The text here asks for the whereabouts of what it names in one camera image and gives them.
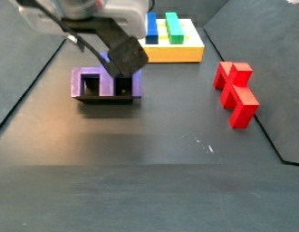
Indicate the blue long block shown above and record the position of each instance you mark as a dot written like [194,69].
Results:
[153,32]

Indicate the green long block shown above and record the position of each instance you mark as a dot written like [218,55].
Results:
[174,28]

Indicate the red comb-shaped block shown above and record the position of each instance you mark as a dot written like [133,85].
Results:
[231,81]

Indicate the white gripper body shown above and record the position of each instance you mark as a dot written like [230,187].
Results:
[127,12]

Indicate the yellow slotted board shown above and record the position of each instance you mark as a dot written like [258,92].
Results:
[175,53]

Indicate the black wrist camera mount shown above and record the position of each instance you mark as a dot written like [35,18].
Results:
[127,54]

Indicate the black angled fixture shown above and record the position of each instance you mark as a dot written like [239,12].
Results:
[105,89]

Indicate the purple comb-shaped block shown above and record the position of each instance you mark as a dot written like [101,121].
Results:
[78,71]

